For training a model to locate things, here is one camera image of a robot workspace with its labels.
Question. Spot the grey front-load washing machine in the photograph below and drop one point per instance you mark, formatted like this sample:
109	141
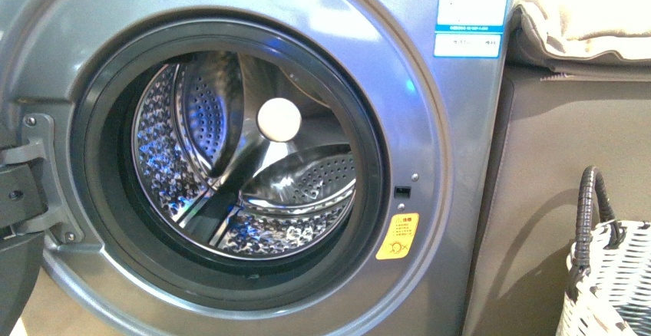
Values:
231	167

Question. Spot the washing machine door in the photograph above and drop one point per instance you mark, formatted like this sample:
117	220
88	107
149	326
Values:
22	198

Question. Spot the yellow warning sticker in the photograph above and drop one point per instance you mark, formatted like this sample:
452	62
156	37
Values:
399	236

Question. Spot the blue white energy label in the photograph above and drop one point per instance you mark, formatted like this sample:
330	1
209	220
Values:
470	28

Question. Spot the beige folded cloth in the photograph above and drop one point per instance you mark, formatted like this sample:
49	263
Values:
609	38

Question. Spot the woven black white laundry basket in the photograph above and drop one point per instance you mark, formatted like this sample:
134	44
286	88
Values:
608	284

